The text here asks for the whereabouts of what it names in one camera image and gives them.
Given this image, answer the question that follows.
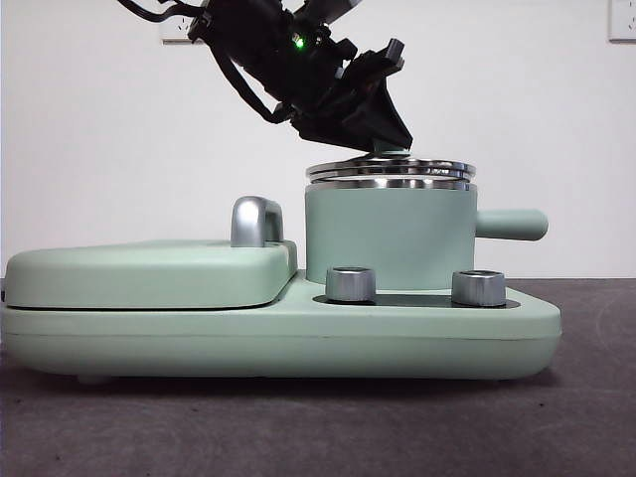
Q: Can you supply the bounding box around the mint green handled pot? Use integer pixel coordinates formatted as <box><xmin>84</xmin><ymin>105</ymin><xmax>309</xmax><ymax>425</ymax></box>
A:
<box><xmin>303</xmin><ymin>178</ymin><xmax>551</xmax><ymax>292</ymax></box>

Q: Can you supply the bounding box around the glass lid with mint knob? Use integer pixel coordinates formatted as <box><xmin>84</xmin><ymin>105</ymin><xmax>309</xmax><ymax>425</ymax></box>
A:
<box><xmin>304</xmin><ymin>140</ymin><xmax>479</xmax><ymax>183</ymax></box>

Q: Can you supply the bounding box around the white wall socket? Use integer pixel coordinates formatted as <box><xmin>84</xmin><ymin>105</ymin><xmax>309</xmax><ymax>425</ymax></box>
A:
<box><xmin>159</xmin><ymin>0</ymin><xmax>206</xmax><ymax>45</ymax></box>
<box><xmin>607</xmin><ymin>0</ymin><xmax>636</xmax><ymax>44</ymax></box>

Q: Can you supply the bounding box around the silver control knob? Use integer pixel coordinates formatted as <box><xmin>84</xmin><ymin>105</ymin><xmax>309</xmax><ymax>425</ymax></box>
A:
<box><xmin>325</xmin><ymin>266</ymin><xmax>378</xmax><ymax>304</ymax></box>
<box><xmin>450</xmin><ymin>269</ymin><xmax>508</xmax><ymax>307</ymax></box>

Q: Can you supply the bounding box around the mint green griddle cover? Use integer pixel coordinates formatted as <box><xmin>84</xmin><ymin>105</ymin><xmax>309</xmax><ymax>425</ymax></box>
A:
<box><xmin>3</xmin><ymin>196</ymin><xmax>300</xmax><ymax>310</ymax></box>

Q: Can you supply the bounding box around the mint green breakfast machine base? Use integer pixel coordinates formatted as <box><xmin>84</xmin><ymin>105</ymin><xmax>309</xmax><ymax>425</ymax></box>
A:
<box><xmin>0</xmin><ymin>270</ymin><xmax>563</xmax><ymax>387</ymax></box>

